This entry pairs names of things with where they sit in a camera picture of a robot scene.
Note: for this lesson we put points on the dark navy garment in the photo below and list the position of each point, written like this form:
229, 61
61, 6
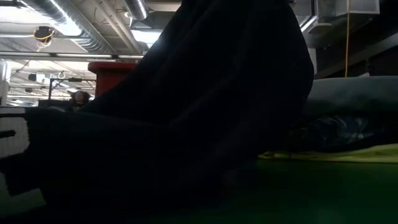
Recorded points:
186, 109

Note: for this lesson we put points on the blue plaid shirt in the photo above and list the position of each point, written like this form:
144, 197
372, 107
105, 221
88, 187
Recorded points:
342, 130

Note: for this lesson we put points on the yellow T-shirt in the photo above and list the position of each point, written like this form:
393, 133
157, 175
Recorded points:
342, 155

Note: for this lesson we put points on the grey garment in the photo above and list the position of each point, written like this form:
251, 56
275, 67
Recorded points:
351, 93

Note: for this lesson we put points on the red plastic laundry bin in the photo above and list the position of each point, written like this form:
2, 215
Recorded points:
109, 77

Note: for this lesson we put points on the person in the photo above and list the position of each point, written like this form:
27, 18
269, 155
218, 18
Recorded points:
79, 99

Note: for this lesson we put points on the long ceiling light strip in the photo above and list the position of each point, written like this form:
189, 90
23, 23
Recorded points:
84, 56

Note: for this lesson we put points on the black background stand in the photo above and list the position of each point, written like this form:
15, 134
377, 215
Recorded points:
56, 90

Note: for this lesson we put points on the narrow silver ventilation duct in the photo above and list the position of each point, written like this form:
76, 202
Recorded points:
138, 9

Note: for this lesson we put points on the wide silver ventilation duct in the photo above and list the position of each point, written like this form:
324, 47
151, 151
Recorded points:
77, 28

